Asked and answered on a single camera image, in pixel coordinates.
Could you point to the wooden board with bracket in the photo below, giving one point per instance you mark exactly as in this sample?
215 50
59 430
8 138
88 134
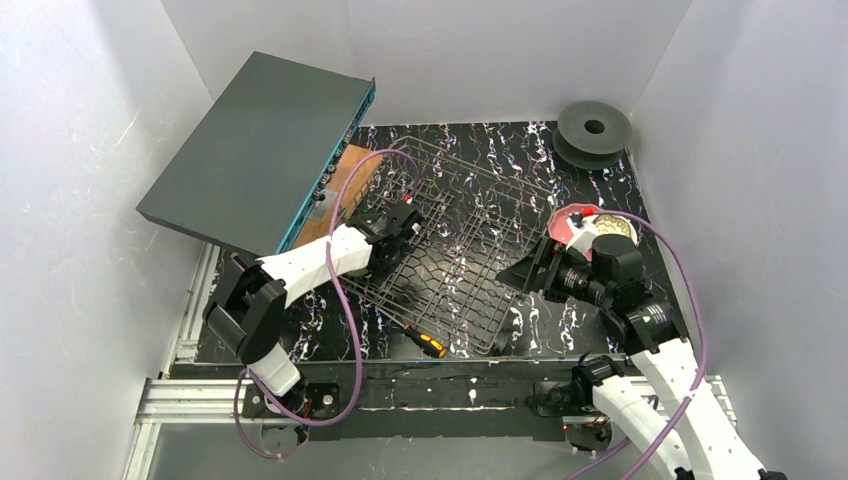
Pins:
317 223

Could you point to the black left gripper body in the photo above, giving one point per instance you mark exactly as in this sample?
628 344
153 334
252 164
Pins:
398 234

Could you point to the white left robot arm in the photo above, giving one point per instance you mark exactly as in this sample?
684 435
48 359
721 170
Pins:
247 306

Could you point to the pink polka dot plate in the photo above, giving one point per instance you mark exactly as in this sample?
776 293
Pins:
558 228

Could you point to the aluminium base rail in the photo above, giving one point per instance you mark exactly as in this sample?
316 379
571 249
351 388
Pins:
412 399

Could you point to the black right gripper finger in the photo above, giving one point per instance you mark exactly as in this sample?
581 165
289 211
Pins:
521 276
539 253

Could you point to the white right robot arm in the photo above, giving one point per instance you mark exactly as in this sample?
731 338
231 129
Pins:
693 438

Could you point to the pink patterned bowl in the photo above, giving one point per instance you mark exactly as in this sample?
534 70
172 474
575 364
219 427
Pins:
615 225

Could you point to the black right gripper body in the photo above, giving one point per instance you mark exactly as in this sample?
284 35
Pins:
544 273

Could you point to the dark grey flat box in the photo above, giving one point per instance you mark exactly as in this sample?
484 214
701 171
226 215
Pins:
250 173

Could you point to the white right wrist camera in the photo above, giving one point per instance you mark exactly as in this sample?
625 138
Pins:
584 231

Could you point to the black filament spool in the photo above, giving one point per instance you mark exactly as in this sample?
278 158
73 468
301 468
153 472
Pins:
591 135

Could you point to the yellow black screwdriver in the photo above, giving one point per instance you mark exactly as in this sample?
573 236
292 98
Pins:
427 344

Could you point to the grey wire dish rack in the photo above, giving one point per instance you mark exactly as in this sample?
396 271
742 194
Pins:
476 223

